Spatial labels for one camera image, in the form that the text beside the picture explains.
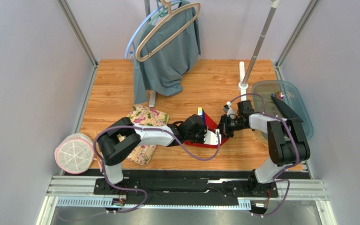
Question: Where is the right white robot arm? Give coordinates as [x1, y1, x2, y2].
[218, 100, 310, 184]

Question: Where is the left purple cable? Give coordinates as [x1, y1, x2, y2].
[93, 125, 222, 214]

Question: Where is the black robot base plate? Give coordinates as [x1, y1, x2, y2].
[93, 170, 279, 206]

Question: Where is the green clothes hanger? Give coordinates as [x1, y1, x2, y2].
[148, 0, 183, 25]

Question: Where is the transparent grey plastic tray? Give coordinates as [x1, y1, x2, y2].
[252, 80, 314, 140]

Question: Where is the grey-green hanging shirt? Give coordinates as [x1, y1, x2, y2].
[133, 7, 201, 104]

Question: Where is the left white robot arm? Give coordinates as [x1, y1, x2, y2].
[94, 115, 218, 185]

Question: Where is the floral melamine tray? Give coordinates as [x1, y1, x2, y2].
[127, 105, 174, 165]

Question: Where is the red paper napkin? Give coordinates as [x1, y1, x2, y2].
[184, 112, 218, 149]

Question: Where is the white garment rack stand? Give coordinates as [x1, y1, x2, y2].
[237, 0, 280, 101]

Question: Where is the light blue clothes hanger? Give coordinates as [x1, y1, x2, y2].
[125, 0, 182, 61]

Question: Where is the beige clothes hanger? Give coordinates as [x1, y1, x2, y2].
[135, 0, 201, 62]

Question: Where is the iridescent rainbow fork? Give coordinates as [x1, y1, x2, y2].
[197, 107, 204, 117]

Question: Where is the aluminium frame rail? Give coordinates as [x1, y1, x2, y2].
[37, 176, 336, 225]

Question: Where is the small iridescent object in tray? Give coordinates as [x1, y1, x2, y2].
[275, 91, 285, 101]

